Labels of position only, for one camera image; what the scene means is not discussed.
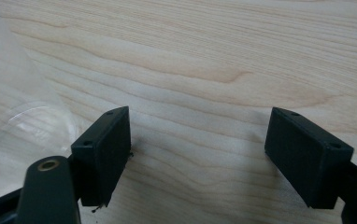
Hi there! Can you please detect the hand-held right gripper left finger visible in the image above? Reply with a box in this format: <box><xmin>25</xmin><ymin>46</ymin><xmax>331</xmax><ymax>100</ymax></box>
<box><xmin>70</xmin><ymin>105</ymin><xmax>133</xmax><ymax>208</ymax></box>

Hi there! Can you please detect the clear plastic cup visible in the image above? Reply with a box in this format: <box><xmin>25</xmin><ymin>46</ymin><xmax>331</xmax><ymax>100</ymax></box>
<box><xmin>0</xmin><ymin>6</ymin><xmax>79</xmax><ymax>202</ymax></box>

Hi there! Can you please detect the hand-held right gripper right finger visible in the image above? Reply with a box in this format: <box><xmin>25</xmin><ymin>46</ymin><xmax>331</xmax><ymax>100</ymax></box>
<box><xmin>264</xmin><ymin>106</ymin><xmax>355</xmax><ymax>210</ymax></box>

